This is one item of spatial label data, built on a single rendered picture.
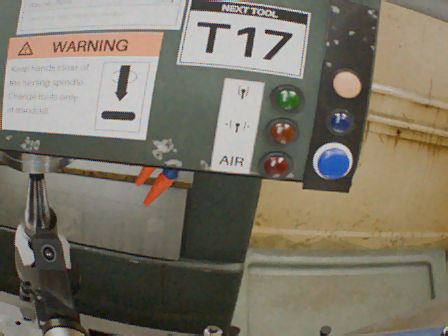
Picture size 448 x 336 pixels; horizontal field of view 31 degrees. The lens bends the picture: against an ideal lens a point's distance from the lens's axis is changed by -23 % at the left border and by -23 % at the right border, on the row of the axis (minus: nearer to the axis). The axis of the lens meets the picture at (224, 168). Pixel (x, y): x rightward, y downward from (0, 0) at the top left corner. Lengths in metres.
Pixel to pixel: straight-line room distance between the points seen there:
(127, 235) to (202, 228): 0.14
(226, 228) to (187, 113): 0.96
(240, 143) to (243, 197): 0.90
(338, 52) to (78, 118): 0.23
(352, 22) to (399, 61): 1.24
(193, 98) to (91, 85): 0.09
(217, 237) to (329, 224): 0.52
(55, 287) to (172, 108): 0.34
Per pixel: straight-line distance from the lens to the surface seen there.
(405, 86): 2.01
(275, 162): 0.80
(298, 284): 2.20
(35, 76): 0.77
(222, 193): 1.68
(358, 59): 0.75
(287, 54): 0.75
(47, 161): 0.98
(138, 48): 0.74
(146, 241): 1.71
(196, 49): 0.74
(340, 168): 0.80
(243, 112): 0.78
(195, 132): 0.79
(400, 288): 2.25
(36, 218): 1.11
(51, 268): 1.03
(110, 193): 1.65
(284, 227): 2.20
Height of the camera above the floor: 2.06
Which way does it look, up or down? 36 degrees down
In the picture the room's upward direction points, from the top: 9 degrees clockwise
